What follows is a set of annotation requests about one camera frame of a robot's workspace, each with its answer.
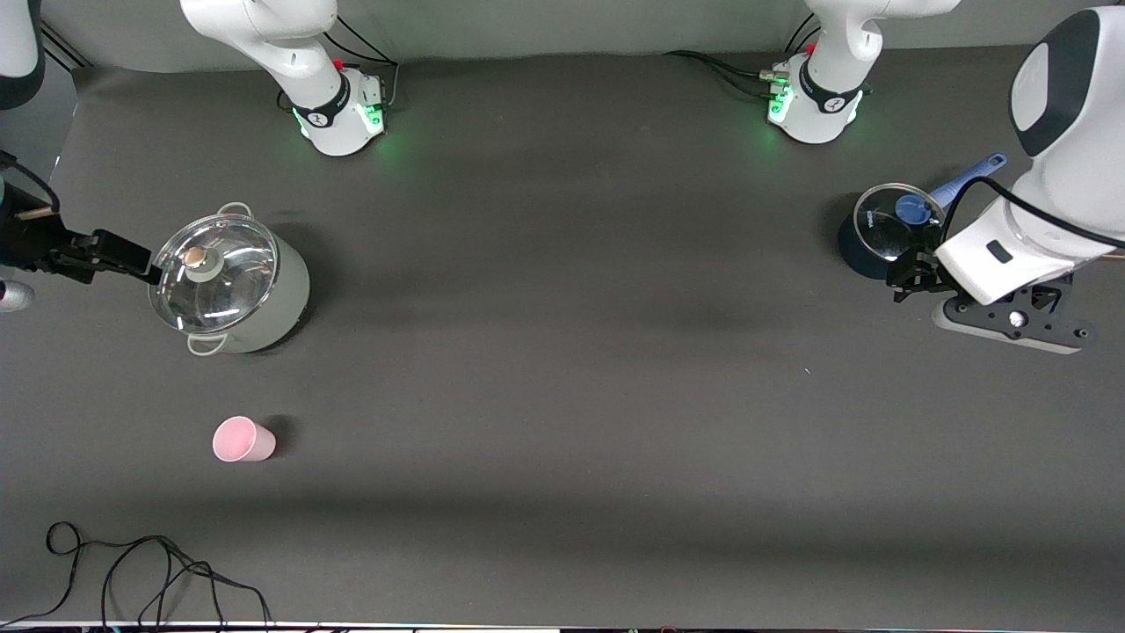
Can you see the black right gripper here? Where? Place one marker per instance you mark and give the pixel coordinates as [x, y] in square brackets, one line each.
[26, 239]

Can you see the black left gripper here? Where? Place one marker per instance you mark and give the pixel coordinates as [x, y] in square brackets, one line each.
[919, 271]

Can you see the pink plastic cup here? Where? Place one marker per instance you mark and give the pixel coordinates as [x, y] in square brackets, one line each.
[239, 440]

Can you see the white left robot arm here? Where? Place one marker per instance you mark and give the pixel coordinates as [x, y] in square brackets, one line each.
[1081, 105]

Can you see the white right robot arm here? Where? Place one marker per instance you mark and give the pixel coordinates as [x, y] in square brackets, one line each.
[299, 53]

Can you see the dark blue saucepan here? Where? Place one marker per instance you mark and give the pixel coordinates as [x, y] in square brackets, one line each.
[857, 255]

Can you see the glass lid with blue knob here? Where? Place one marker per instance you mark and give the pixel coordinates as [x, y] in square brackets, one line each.
[883, 230]

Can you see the glass lid with grey knob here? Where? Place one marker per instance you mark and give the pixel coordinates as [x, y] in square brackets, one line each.
[228, 290]

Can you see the dark metal frame rail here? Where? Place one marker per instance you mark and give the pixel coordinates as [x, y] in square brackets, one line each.
[66, 54]

